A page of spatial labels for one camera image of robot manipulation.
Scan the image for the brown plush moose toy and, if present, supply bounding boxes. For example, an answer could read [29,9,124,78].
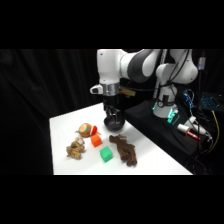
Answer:
[108,133,138,167]

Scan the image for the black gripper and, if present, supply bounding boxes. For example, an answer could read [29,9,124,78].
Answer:
[101,93,121,120]

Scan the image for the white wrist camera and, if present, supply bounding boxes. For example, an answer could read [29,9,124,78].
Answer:
[89,83,105,95]

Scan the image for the green block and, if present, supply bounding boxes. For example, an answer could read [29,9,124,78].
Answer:
[99,146,114,164]

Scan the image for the black robot stand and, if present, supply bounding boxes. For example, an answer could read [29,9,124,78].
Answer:
[123,99,201,158]

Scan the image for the black bowl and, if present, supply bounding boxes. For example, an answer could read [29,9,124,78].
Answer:
[103,115,126,131]

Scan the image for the orange-red block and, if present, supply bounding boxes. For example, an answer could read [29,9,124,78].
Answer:
[90,134,103,148]

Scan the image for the glowing keyboard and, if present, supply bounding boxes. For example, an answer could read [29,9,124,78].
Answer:
[199,93,222,111]

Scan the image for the yellow cable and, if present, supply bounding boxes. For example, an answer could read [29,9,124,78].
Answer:
[203,110,221,154]

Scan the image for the white cylinder with red tip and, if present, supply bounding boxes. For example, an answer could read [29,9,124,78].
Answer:
[176,123,202,141]

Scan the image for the round plush toy with red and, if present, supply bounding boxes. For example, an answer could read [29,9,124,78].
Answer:
[76,122,99,138]

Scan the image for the black curtain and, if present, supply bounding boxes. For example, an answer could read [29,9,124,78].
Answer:
[0,49,224,176]

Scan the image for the tan plush animal toy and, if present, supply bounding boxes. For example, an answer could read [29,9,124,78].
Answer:
[65,137,86,160]

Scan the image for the green lit device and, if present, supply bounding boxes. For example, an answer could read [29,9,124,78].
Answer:
[166,108,180,125]

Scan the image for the blue cable bundle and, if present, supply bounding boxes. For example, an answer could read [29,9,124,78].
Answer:
[182,88,196,111]

